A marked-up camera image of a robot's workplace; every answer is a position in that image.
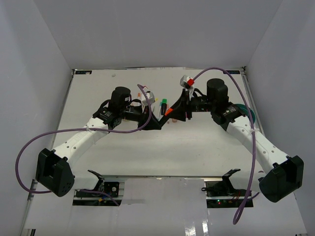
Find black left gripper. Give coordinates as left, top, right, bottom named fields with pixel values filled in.
left=121, top=103, right=161, bottom=131

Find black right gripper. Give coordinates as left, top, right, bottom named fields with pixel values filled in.
left=166, top=88, right=216, bottom=121

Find orange black highlighter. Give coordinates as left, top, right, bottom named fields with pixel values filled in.
left=158, top=108, right=175, bottom=126

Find green black highlighter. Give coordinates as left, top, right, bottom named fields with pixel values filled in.
left=160, top=98, right=167, bottom=116

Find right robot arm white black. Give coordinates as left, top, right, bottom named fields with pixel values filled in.
left=163, top=78, right=304, bottom=203

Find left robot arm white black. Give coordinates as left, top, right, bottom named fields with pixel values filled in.
left=35, top=87, right=161, bottom=197

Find teal cap white marker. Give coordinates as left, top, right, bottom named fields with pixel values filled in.
left=158, top=102, right=162, bottom=117

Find right blue corner label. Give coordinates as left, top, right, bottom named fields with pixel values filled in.
left=227, top=70, right=240, bottom=75

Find blue corner label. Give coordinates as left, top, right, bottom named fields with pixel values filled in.
left=227, top=70, right=240, bottom=75
left=75, top=70, right=93, bottom=75

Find teal round organizer container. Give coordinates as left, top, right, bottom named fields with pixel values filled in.
left=235, top=104, right=256, bottom=123

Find left blue corner label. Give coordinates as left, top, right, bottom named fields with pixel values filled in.
left=75, top=70, right=93, bottom=75

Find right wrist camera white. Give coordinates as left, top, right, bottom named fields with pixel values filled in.
left=180, top=75, right=194, bottom=98

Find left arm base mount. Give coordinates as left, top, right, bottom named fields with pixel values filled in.
left=72, top=170, right=123, bottom=207

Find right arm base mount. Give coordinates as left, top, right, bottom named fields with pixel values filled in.
left=201, top=169, right=246, bottom=209

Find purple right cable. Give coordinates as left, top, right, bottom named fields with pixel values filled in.
left=189, top=66, right=260, bottom=226

